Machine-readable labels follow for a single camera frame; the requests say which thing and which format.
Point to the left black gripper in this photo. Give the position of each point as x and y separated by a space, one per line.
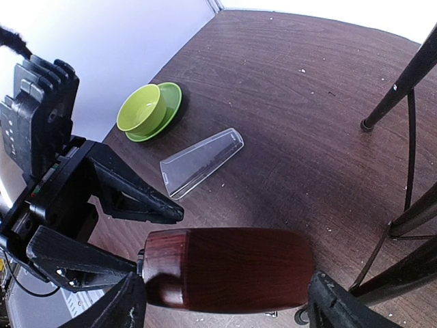
59 201

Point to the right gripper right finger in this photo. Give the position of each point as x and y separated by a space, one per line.
330 305

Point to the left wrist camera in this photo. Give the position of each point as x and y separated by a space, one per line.
37 119

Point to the green bowl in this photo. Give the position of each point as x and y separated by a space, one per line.
149 110

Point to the clear plastic metronome cover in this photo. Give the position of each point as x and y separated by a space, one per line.
183 171

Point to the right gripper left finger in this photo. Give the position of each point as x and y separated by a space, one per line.
124 305

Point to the brown wooden metronome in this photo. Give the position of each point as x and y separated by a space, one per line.
227 270

